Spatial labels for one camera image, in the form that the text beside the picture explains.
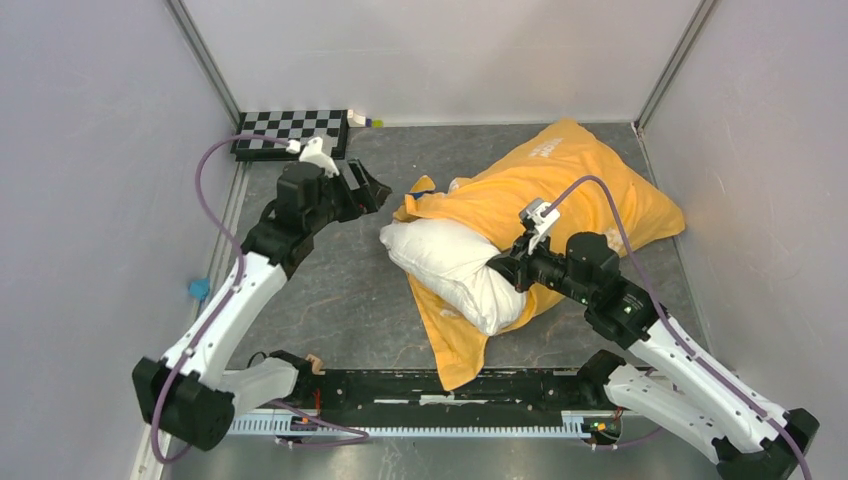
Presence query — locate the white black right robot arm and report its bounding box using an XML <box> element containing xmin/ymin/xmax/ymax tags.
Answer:
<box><xmin>487</xmin><ymin>232</ymin><xmax>820</xmax><ymax>479</ymax></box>

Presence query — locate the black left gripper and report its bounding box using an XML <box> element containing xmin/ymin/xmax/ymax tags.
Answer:
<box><xmin>305</xmin><ymin>157</ymin><xmax>392</xmax><ymax>233</ymax></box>

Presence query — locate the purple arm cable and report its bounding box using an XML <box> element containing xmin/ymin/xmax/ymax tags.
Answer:
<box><xmin>543</xmin><ymin>174</ymin><xmax>814</xmax><ymax>480</ymax></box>
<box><xmin>149</xmin><ymin>134</ymin><xmax>371</xmax><ymax>466</ymax></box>

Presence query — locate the black white checkerboard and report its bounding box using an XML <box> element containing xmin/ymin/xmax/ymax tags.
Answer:
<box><xmin>230</xmin><ymin>109</ymin><xmax>349</xmax><ymax>161</ymax></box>

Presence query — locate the small wooden block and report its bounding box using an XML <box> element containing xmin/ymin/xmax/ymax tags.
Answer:
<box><xmin>305</xmin><ymin>354</ymin><xmax>326</xmax><ymax>376</ymax></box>

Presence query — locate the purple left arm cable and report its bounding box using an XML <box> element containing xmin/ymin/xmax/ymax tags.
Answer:
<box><xmin>149</xmin><ymin>134</ymin><xmax>371</xmax><ymax>466</ymax></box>

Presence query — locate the slotted grey cable duct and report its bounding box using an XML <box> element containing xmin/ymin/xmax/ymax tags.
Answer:
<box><xmin>228</xmin><ymin>410</ymin><xmax>621</xmax><ymax>440</ymax></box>

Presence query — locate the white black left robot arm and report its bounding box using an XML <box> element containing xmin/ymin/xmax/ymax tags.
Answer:
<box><xmin>131</xmin><ymin>159</ymin><xmax>392</xmax><ymax>451</ymax></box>

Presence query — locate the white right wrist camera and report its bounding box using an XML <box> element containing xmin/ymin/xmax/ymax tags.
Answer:
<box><xmin>519</xmin><ymin>198</ymin><xmax>560</xmax><ymax>254</ymax></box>

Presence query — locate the yellow and blue printed pillowcase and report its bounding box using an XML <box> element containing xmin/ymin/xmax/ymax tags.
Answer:
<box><xmin>380</xmin><ymin>118</ymin><xmax>685</xmax><ymax>390</ymax></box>

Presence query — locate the white pillow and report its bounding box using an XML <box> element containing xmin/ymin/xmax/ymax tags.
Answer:
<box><xmin>379</xmin><ymin>219</ymin><xmax>528</xmax><ymax>336</ymax></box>

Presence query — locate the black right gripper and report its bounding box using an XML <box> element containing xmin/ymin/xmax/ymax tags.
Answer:
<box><xmin>485</xmin><ymin>228</ymin><xmax>594</xmax><ymax>306</ymax></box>

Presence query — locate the small white purple bottle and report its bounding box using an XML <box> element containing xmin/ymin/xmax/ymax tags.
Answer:
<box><xmin>346</xmin><ymin>109</ymin><xmax>384</xmax><ymax>128</ymax></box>

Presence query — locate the small blue clip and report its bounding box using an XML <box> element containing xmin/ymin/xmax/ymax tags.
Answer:
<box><xmin>188</xmin><ymin>278</ymin><xmax>210</xmax><ymax>302</ymax></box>

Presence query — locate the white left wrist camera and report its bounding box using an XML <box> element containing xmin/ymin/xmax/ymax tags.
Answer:
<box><xmin>298</xmin><ymin>136</ymin><xmax>340</xmax><ymax>178</ymax></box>

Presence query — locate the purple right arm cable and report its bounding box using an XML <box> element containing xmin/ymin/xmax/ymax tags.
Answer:
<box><xmin>543</xmin><ymin>174</ymin><xmax>814</xmax><ymax>480</ymax></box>

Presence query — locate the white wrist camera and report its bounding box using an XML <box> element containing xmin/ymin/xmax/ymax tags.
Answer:
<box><xmin>298</xmin><ymin>136</ymin><xmax>340</xmax><ymax>178</ymax></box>
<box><xmin>519</xmin><ymin>198</ymin><xmax>560</xmax><ymax>254</ymax></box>

